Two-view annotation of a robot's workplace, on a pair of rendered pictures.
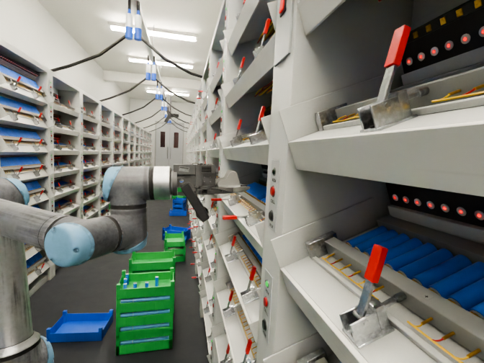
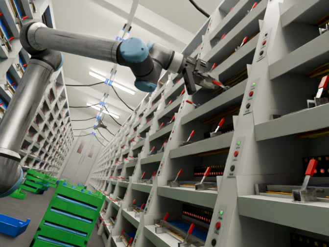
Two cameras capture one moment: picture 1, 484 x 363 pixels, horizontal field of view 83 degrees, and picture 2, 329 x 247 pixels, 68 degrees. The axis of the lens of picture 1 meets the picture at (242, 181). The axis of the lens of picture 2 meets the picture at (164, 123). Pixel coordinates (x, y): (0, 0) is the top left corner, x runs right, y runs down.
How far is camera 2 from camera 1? 0.71 m
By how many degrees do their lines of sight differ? 23
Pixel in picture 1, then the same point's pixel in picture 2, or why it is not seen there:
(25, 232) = (104, 42)
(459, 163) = not seen: outside the picture
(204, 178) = (199, 68)
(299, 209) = (280, 45)
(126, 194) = (158, 53)
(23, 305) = (26, 127)
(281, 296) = (266, 80)
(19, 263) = (39, 98)
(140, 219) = (159, 71)
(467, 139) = not seen: outside the picture
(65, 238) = (138, 41)
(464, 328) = not seen: outside the picture
